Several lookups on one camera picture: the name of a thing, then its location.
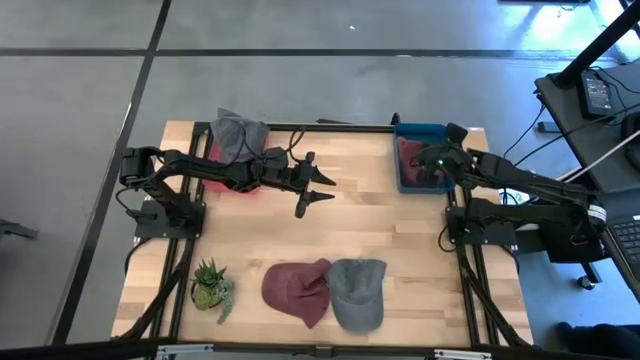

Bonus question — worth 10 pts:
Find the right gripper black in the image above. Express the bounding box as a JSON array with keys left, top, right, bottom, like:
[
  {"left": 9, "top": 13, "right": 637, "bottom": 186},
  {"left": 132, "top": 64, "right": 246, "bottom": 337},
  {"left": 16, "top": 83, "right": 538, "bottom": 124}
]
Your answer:
[{"left": 415, "top": 141, "right": 474, "bottom": 188}]

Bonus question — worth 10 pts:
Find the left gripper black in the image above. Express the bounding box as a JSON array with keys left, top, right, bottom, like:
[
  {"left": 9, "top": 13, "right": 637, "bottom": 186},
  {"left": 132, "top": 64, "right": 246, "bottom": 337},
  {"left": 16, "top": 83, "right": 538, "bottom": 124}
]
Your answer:
[{"left": 258, "top": 151, "right": 337, "bottom": 220}]

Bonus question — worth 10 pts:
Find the maroon corduroy baseball cap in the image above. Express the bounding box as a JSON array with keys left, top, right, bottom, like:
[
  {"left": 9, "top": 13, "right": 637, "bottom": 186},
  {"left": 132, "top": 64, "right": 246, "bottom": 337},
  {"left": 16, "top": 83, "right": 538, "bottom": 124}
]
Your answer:
[
  {"left": 260, "top": 257, "right": 333, "bottom": 330},
  {"left": 397, "top": 135, "right": 436, "bottom": 186}
]

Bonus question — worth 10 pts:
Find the grey baseball cap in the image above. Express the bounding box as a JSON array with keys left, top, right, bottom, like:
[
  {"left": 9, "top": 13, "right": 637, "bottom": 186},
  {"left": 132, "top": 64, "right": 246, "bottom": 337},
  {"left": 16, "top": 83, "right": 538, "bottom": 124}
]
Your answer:
[
  {"left": 324, "top": 257, "right": 388, "bottom": 333},
  {"left": 208, "top": 107, "right": 271, "bottom": 165}
]

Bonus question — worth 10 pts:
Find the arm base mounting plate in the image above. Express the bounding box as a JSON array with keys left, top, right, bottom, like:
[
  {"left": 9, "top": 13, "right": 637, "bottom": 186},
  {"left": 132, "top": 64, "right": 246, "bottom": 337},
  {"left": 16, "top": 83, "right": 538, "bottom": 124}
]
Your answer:
[
  {"left": 445, "top": 205, "right": 517, "bottom": 246},
  {"left": 133, "top": 199, "right": 207, "bottom": 240}
]

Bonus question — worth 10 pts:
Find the blue plastic bin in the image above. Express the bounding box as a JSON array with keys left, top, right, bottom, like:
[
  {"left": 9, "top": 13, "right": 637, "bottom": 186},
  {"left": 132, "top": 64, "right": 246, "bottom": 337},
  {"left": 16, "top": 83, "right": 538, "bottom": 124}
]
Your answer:
[{"left": 393, "top": 122, "right": 457, "bottom": 195}]

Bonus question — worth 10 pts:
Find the pink plastic bin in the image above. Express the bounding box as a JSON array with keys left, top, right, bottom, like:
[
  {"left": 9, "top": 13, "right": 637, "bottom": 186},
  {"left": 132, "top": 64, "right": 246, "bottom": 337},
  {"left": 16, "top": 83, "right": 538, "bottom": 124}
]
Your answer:
[{"left": 202, "top": 139, "right": 271, "bottom": 195}]

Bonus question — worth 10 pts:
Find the succulent plant in black pot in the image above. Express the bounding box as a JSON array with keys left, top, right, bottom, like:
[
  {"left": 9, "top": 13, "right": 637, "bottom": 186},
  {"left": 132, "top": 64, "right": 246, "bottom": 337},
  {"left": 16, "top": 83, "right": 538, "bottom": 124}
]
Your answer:
[{"left": 189, "top": 257, "right": 236, "bottom": 326}]

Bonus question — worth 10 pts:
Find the black drawer cabinet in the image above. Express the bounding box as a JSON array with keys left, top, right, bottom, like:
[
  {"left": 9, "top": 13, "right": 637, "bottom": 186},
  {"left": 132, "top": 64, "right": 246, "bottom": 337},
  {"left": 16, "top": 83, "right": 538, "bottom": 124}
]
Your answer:
[{"left": 537, "top": 219, "right": 606, "bottom": 265}]

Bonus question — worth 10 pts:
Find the black side desk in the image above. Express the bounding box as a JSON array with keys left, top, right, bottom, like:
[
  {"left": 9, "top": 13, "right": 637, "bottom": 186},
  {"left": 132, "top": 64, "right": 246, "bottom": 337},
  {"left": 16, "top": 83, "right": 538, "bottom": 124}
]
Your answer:
[{"left": 533, "top": 59, "right": 640, "bottom": 301}]

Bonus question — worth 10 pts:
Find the black power adapter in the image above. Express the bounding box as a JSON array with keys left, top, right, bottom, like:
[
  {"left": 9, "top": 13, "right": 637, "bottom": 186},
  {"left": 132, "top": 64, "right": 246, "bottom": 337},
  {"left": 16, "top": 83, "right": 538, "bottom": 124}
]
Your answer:
[{"left": 579, "top": 69, "right": 615, "bottom": 120}]

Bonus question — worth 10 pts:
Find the black laptop keyboard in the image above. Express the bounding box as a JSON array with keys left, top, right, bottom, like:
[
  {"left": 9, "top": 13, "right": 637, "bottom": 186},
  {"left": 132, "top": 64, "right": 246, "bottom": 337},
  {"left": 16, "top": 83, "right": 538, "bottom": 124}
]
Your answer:
[{"left": 601, "top": 213, "right": 640, "bottom": 304}]

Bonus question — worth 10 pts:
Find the black diagonal pole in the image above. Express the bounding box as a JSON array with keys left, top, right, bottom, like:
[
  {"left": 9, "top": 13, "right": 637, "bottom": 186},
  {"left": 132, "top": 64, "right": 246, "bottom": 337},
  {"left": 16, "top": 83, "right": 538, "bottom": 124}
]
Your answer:
[{"left": 553, "top": 0, "right": 640, "bottom": 90}]

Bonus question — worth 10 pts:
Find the person's leg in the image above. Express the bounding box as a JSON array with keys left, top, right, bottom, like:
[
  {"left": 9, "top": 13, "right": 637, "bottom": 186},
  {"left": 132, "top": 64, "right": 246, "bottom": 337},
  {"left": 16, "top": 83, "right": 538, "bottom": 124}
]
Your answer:
[{"left": 554, "top": 321, "right": 640, "bottom": 360}]

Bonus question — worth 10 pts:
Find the grey chair leg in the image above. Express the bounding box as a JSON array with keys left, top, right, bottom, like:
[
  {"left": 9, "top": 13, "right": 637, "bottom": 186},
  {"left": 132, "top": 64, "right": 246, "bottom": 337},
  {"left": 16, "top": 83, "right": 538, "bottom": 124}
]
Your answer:
[{"left": 0, "top": 218, "right": 40, "bottom": 241}]

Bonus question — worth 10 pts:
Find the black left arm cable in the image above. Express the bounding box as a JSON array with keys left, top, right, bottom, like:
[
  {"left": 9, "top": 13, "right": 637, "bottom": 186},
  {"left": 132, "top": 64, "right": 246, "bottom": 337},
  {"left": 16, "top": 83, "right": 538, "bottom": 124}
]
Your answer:
[{"left": 286, "top": 125, "right": 307, "bottom": 162}]

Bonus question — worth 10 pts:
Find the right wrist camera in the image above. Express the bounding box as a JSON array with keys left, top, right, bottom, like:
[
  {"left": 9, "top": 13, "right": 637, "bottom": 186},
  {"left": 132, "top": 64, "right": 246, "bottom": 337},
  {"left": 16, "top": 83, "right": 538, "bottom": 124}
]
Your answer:
[{"left": 446, "top": 122, "right": 470, "bottom": 147}]

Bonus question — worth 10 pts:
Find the black aluminium table frame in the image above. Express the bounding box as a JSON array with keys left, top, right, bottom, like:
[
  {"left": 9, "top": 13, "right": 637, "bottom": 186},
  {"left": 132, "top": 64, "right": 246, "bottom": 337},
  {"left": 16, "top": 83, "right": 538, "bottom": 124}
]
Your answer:
[{"left": 112, "top": 119, "right": 534, "bottom": 360}]

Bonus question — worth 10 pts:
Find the black floor cable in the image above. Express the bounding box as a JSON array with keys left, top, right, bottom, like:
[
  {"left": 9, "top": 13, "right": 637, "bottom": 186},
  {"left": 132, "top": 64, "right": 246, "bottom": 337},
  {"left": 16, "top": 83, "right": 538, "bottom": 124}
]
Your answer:
[{"left": 502, "top": 104, "right": 549, "bottom": 161}]

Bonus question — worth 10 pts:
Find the silver frame corner bracket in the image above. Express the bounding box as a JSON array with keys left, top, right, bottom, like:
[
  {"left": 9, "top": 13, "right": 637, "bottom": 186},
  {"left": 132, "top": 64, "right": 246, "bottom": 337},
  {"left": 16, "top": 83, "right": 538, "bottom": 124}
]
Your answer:
[
  {"left": 157, "top": 343, "right": 215, "bottom": 360},
  {"left": 433, "top": 348, "right": 494, "bottom": 360}
]

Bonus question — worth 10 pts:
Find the white cable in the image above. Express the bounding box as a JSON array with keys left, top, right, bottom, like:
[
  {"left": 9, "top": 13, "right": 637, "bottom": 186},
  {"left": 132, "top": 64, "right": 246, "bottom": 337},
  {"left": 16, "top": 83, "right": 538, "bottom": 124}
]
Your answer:
[{"left": 559, "top": 128, "right": 640, "bottom": 182}]

